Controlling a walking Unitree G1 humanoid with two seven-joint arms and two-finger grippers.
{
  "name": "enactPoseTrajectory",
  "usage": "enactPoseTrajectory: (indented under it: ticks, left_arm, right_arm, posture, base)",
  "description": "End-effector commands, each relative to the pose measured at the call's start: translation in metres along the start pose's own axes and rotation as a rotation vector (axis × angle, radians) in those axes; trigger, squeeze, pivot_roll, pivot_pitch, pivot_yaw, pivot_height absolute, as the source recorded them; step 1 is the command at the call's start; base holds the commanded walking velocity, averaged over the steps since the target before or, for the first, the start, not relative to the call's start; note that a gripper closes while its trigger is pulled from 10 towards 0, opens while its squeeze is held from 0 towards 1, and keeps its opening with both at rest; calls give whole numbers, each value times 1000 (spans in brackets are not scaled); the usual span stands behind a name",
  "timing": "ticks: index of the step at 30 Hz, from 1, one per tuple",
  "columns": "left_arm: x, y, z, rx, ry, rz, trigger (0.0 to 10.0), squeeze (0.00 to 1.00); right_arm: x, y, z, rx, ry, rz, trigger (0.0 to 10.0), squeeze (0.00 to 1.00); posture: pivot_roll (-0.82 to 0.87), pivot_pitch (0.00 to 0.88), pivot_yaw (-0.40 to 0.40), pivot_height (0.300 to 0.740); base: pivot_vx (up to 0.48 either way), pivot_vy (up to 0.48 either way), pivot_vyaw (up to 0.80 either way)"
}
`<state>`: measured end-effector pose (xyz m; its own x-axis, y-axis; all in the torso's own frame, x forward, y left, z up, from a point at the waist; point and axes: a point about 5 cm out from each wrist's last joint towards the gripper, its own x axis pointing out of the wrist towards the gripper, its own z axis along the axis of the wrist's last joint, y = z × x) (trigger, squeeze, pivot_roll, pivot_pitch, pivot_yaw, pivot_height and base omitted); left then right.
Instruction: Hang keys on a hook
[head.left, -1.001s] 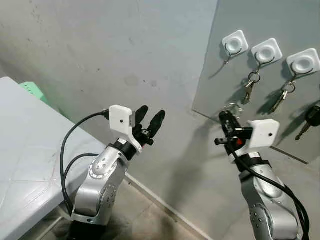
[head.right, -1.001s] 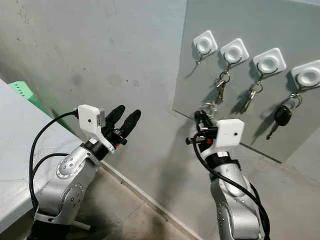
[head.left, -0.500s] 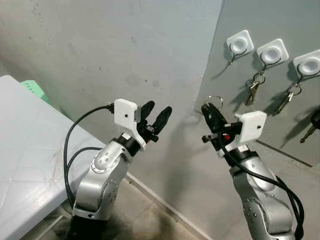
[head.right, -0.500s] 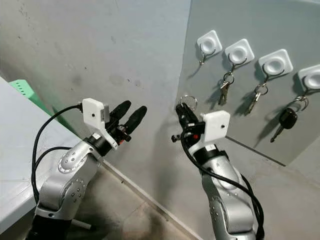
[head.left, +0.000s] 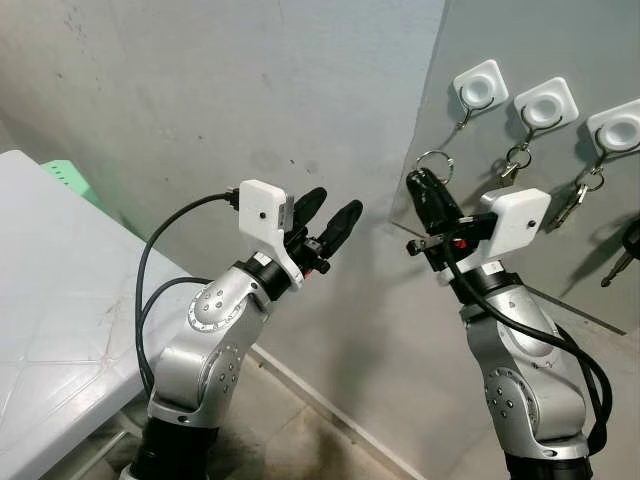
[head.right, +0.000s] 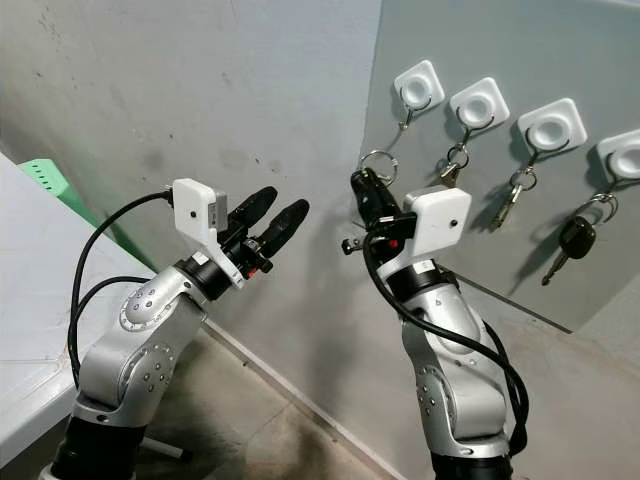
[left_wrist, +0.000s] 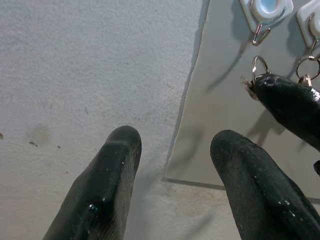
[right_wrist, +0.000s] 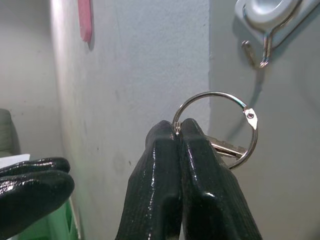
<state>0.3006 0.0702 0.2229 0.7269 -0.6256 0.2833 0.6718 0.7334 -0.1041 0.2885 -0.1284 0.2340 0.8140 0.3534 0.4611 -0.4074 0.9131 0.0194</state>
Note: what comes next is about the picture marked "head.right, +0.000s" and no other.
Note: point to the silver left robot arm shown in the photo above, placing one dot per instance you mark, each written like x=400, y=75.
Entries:
x=150, y=345

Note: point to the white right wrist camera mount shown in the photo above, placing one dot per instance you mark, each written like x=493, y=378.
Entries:
x=438, y=222

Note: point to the grey wall board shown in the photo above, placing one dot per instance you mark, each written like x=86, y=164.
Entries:
x=540, y=40

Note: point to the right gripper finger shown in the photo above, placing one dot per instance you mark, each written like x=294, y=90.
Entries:
x=365, y=200
x=388, y=215

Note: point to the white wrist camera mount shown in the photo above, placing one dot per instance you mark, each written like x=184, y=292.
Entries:
x=438, y=222
x=195, y=210

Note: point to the white square wall hook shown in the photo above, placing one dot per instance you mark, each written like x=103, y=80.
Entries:
x=552, y=127
x=480, y=103
x=418, y=85
x=622, y=155

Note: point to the green plastic chair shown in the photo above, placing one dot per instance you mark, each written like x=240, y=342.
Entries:
x=60, y=180

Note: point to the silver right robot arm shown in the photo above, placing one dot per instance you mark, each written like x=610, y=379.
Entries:
x=455, y=370

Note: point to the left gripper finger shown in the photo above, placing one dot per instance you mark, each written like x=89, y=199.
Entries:
x=285, y=222
x=257, y=208

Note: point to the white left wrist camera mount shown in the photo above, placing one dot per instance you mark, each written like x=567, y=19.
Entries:
x=195, y=210

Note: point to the white plastic folding table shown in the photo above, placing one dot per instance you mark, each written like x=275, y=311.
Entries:
x=40, y=290

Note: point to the black car key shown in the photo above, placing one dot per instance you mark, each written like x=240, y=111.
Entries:
x=574, y=238

